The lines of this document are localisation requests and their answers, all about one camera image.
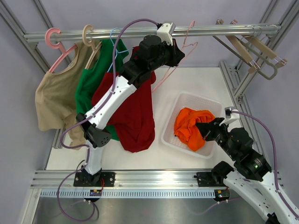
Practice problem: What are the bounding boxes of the wooden clip hanger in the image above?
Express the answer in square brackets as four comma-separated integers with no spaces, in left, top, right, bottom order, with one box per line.
[240,26,287,68]
[215,19,260,74]

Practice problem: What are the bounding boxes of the green t shirt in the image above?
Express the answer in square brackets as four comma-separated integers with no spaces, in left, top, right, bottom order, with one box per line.
[75,39,129,141]

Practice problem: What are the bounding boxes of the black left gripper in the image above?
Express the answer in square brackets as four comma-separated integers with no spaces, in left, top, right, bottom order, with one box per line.
[148,37,184,71]

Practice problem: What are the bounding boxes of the aluminium frame posts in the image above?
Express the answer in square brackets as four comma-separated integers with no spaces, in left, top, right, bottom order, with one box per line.
[219,0,299,153]
[0,0,72,73]

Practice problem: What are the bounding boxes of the aluminium frame right posts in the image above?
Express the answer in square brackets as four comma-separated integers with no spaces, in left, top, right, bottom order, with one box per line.
[219,0,299,153]

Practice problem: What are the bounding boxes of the silver clothes rail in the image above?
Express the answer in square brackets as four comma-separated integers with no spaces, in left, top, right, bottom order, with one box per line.
[27,23,281,42]

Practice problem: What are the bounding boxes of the light blue wire hanger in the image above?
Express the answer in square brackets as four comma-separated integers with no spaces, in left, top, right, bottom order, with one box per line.
[106,27,134,73]

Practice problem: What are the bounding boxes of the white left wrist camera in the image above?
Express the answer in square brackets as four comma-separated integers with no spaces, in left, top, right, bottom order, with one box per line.
[157,21,176,46]

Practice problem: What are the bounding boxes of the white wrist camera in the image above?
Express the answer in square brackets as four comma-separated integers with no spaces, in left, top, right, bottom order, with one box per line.
[157,21,176,46]
[219,106,240,126]

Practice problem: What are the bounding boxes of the aluminium frame left posts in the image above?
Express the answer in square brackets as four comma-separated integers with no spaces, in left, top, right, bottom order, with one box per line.
[0,0,72,73]

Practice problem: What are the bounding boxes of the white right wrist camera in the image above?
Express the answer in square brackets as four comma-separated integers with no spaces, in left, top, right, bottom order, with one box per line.
[219,106,240,126]

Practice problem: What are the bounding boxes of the white slotted cable duct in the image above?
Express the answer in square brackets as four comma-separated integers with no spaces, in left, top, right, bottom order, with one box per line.
[41,188,215,199]

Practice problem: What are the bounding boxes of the dark red t shirt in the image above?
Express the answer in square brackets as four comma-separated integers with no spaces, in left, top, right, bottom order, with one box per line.
[91,45,157,154]

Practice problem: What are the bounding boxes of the thin pink wire hanger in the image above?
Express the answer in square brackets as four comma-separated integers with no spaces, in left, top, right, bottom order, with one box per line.
[152,20,198,93]

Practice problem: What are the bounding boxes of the thick pink plastic hanger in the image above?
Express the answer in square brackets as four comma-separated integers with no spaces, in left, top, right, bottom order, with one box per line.
[44,28,78,74]

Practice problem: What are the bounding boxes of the grey plastic hanger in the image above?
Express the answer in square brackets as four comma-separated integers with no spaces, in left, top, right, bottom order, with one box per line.
[242,39,278,80]

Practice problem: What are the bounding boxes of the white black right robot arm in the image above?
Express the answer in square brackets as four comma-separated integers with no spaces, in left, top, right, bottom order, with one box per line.
[196,113,299,224]

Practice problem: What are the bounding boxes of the beige plastic hanger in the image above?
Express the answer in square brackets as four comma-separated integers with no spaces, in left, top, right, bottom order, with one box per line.
[82,24,102,70]

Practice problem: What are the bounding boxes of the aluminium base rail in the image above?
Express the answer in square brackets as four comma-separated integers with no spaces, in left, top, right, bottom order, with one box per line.
[30,169,285,189]

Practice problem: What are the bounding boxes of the orange t shirt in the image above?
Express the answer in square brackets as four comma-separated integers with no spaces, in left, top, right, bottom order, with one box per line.
[173,107,215,152]

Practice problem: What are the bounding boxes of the beige t shirt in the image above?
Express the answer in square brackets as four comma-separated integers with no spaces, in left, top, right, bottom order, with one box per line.
[35,41,93,146]

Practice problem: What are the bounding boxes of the white plastic basket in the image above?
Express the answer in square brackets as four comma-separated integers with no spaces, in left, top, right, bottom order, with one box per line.
[161,91,224,159]

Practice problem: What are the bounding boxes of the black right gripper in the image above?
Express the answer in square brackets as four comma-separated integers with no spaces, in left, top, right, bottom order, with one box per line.
[195,117,237,159]

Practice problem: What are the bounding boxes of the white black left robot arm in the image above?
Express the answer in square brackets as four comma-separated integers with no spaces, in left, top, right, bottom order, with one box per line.
[76,35,185,186]

